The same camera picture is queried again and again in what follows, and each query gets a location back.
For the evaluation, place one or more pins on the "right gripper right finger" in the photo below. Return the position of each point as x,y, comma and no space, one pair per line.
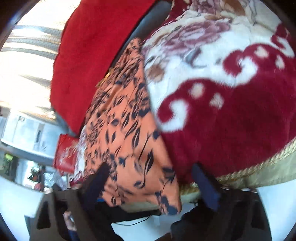
222,213

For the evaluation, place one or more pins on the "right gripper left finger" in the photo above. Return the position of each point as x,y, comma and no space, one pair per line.
49,223

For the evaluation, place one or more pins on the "orange floral blouse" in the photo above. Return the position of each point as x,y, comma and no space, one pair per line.
121,132

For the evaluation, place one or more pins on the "person's right hand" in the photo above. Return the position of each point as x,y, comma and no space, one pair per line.
69,223

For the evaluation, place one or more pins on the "red gift box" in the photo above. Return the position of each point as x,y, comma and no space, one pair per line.
66,153

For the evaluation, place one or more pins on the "maroon floral plush blanket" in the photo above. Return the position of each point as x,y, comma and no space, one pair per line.
221,79

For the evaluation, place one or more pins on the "red blanket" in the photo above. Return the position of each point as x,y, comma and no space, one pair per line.
92,53

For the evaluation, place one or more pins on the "black leather sofa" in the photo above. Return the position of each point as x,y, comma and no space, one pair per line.
143,25

